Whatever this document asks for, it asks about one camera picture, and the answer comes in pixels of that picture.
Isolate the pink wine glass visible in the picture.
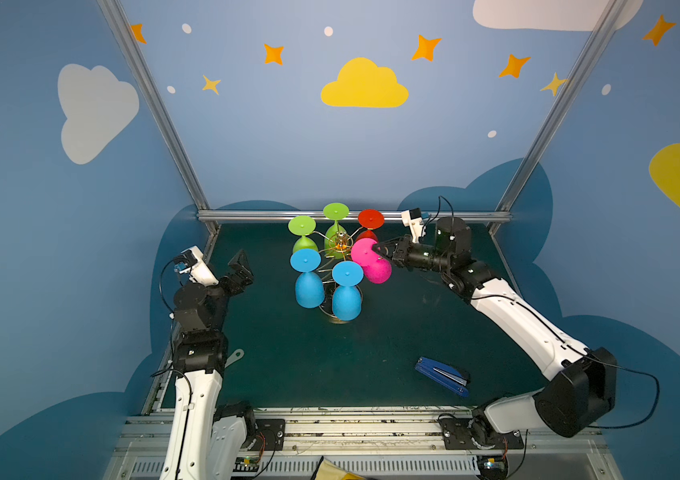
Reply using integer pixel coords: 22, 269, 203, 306
351, 238, 393, 284

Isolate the blue wine glass front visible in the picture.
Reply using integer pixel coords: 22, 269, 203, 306
332, 261, 364, 322

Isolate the blue wine glass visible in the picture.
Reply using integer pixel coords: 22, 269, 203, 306
332, 261, 364, 322
290, 248, 325, 309

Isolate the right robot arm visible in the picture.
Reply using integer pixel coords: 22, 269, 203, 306
372, 218, 617, 448

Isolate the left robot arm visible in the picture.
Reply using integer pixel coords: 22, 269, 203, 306
160, 246, 258, 479

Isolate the red wine glass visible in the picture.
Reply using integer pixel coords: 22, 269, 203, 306
355, 209, 385, 241

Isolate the green wine glass back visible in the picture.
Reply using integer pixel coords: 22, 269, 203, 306
323, 202, 350, 259

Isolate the green wine glass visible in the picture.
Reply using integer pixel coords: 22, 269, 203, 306
323, 202, 350, 259
288, 215, 319, 253

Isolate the blue wine glass left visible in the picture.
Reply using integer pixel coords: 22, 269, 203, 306
290, 248, 325, 309

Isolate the green wine glass left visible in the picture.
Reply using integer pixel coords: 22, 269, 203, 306
288, 215, 319, 253

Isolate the blue stapler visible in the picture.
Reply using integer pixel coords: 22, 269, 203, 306
415, 357, 471, 398

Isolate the yellow object at bottom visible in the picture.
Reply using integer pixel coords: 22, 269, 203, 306
311, 457, 366, 480

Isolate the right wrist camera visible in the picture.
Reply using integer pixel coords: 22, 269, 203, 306
401, 208, 431, 244

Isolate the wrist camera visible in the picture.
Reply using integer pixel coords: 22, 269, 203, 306
172, 246, 219, 286
401, 208, 431, 244

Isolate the gold wire glass rack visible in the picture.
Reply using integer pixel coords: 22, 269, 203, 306
317, 225, 364, 325

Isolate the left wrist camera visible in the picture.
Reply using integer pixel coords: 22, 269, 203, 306
172, 246, 219, 286

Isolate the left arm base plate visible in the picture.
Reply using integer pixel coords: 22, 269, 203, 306
243, 418, 286, 452

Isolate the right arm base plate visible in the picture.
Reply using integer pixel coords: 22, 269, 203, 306
437, 414, 525, 450

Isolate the aluminium front rail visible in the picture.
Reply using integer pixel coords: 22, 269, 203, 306
102, 406, 623, 480

